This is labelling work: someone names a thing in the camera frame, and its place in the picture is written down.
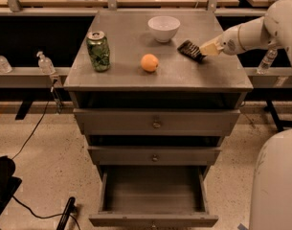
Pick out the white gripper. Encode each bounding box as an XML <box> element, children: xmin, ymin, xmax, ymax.
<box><xmin>200</xmin><ymin>27</ymin><xmax>240</xmax><ymax>56</ymax></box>

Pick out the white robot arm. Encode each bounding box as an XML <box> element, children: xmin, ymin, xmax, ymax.
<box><xmin>200</xmin><ymin>0</ymin><xmax>292</xmax><ymax>230</ymax></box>

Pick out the grey drawer cabinet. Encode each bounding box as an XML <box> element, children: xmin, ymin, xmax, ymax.
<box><xmin>63</xmin><ymin>9</ymin><xmax>254</xmax><ymax>177</ymax></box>

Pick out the grey middle drawer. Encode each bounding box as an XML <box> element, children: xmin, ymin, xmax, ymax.
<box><xmin>88</xmin><ymin>146</ymin><xmax>221</xmax><ymax>166</ymax></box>

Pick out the grey top drawer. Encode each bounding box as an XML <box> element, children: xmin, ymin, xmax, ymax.
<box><xmin>74</xmin><ymin>108</ymin><xmax>240</xmax><ymax>136</ymax></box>

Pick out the grey open bottom drawer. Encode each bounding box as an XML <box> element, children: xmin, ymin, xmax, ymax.
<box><xmin>89</xmin><ymin>166</ymin><xmax>218</xmax><ymax>229</ymax></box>

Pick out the white bowl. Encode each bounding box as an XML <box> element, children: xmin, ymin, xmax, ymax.
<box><xmin>147</xmin><ymin>16</ymin><xmax>181</xmax><ymax>43</ymax></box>

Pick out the clear water bottle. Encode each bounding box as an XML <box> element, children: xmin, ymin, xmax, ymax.
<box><xmin>257</xmin><ymin>48</ymin><xmax>278</xmax><ymax>75</ymax></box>

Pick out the orange fruit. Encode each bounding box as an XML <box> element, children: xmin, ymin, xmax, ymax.
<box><xmin>141</xmin><ymin>54</ymin><xmax>159</xmax><ymax>72</ymax></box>

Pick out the black chair base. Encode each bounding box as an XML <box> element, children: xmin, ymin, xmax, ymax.
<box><xmin>265</xmin><ymin>101</ymin><xmax>292</xmax><ymax>132</ymax></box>

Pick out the green soda can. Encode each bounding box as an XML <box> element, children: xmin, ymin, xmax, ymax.
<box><xmin>86</xmin><ymin>31</ymin><xmax>110</xmax><ymax>72</ymax></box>

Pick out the clear pump bottle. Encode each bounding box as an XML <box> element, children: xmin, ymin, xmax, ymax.
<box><xmin>36</xmin><ymin>51</ymin><xmax>56</xmax><ymax>75</ymax></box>
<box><xmin>0</xmin><ymin>56</ymin><xmax>12</xmax><ymax>73</ymax></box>

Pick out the clear pump bottle far left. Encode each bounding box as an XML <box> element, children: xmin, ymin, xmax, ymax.
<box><xmin>0</xmin><ymin>56</ymin><xmax>12</xmax><ymax>73</ymax></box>

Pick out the black stand leg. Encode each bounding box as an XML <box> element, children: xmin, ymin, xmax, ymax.
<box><xmin>56</xmin><ymin>196</ymin><xmax>76</xmax><ymax>230</ymax></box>

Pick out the black bag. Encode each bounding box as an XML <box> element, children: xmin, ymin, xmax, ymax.
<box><xmin>0</xmin><ymin>156</ymin><xmax>22</xmax><ymax>216</ymax></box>

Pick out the black floor cable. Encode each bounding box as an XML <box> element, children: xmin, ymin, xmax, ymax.
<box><xmin>11</xmin><ymin>100</ymin><xmax>82</xmax><ymax>230</ymax></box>

